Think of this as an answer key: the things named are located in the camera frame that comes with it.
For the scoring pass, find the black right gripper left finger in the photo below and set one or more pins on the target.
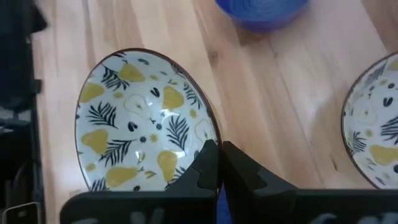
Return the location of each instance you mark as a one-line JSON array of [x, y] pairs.
[[186, 202]]

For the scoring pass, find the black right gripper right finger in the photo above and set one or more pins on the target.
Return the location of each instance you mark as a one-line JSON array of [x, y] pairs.
[[264, 205]]

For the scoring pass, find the blue mini bowl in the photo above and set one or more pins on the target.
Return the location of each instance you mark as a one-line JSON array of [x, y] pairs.
[[224, 208], [261, 15]]

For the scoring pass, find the pear-patterned white bowl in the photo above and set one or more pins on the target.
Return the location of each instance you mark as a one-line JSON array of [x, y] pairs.
[[373, 124], [140, 118]]

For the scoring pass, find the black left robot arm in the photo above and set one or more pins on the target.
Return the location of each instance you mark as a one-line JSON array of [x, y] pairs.
[[15, 62]]

